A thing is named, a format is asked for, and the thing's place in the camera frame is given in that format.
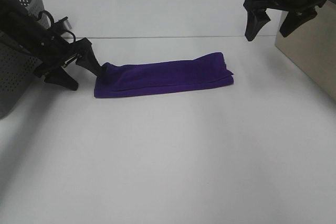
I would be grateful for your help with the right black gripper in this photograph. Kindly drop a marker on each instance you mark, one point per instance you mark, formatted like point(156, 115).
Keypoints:
point(299, 12)

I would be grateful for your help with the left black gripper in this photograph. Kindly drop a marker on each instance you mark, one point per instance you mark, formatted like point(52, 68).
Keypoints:
point(55, 53)

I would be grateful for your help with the purple microfibre towel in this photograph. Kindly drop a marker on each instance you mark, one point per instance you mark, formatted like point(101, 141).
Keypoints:
point(206, 72)

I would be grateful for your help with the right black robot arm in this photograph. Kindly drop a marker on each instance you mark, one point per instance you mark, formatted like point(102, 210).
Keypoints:
point(299, 12)

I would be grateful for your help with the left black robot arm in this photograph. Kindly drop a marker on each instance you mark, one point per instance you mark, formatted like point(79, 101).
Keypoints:
point(23, 27)

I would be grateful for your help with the beige fabric storage box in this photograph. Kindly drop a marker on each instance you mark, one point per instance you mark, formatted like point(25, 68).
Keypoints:
point(311, 47)

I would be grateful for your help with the grey perforated plastic basket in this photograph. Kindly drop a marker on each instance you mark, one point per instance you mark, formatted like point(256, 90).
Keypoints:
point(16, 68)

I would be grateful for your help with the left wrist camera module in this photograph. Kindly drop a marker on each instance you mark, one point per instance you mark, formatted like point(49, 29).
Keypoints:
point(62, 26)

